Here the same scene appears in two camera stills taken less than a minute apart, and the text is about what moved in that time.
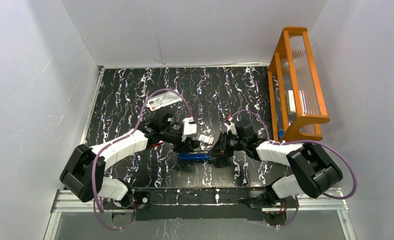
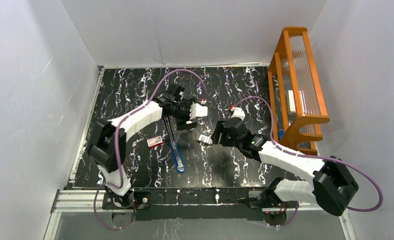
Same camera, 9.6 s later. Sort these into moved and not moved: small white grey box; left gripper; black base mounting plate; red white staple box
Moved: left gripper
Not moved: black base mounting plate; small white grey box; red white staple box
